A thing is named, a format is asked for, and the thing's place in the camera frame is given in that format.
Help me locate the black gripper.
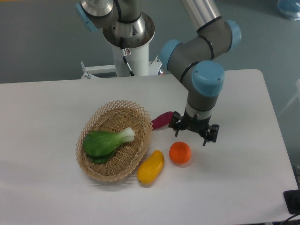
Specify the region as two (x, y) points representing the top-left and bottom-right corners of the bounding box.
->
(168, 111), (220, 146)

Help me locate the orange fruit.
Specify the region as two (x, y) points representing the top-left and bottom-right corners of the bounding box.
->
(169, 142), (191, 164)

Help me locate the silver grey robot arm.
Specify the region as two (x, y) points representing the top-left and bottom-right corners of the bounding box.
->
(75, 0), (241, 143)

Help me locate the purple sweet potato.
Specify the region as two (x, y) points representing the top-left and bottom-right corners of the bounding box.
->
(151, 111), (173, 129)

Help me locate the yellow mango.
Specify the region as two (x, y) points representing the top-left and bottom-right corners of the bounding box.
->
(137, 150), (165, 185)

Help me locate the woven wicker basket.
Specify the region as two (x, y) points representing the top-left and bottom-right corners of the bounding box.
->
(76, 100), (152, 182)

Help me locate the green bok choy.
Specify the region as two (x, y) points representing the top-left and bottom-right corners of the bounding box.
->
(82, 127), (135, 164)

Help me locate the black device at table edge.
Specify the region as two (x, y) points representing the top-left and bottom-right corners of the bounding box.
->
(283, 189), (300, 214)

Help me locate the blue object in background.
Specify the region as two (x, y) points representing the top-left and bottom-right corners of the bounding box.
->
(277, 0), (300, 21)

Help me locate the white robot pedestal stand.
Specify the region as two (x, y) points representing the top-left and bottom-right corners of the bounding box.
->
(81, 34), (164, 79)

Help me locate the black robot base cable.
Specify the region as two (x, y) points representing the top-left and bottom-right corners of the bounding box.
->
(120, 37), (136, 77)

